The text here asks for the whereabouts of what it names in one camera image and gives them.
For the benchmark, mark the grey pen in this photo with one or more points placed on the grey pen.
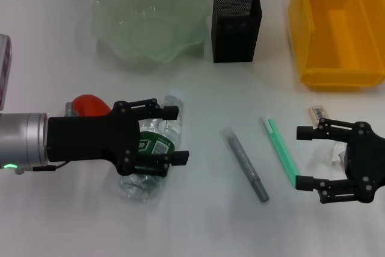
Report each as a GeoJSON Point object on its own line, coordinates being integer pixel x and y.
{"type": "Point", "coordinates": [245, 163]}

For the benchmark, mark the white paper ball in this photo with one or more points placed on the white paper ball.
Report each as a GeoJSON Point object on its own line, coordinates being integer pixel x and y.
{"type": "Point", "coordinates": [337, 153]}

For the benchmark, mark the beige eraser with barcode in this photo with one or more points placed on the beige eraser with barcode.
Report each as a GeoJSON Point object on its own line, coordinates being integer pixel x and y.
{"type": "Point", "coordinates": [319, 112]}

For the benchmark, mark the black mesh pen holder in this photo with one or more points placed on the black mesh pen holder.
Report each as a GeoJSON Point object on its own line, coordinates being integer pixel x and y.
{"type": "Point", "coordinates": [234, 37]}

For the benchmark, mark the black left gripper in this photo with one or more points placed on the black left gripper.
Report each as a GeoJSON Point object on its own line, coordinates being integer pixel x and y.
{"type": "Point", "coordinates": [90, 136]}

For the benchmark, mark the red-orange fruit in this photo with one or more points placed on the red-orange fruit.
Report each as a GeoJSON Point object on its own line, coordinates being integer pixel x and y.
{"type": "Point", "coordinates": [90, 106]}

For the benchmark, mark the green glass fruit plate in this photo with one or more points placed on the green glass fruit plate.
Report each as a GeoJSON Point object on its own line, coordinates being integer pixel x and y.
{"type": "Point", "coordinates": [144, 28]}

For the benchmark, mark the yellow plastic bin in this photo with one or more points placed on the yellow plastic bin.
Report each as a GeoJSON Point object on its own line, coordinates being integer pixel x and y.
{"type": "Point", "coordinates": [340, 43]}

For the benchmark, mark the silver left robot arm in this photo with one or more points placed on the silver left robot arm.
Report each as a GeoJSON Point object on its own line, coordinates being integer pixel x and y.
{"type": "Point", "coordinates": [27, 142]}

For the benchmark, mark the green pen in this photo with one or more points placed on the green pen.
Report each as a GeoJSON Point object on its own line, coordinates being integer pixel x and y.
{"type": "Point", "coordinates": [281, 148]}

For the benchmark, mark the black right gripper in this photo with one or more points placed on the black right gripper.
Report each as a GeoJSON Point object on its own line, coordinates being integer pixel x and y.
{"type": "Point", "coordinates": [367, 160]}

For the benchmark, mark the clear green-label water bottle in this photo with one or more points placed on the clear green-label water bottle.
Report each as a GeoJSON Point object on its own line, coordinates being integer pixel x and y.
{"type": "Point", "coordinates": [156, 142]}

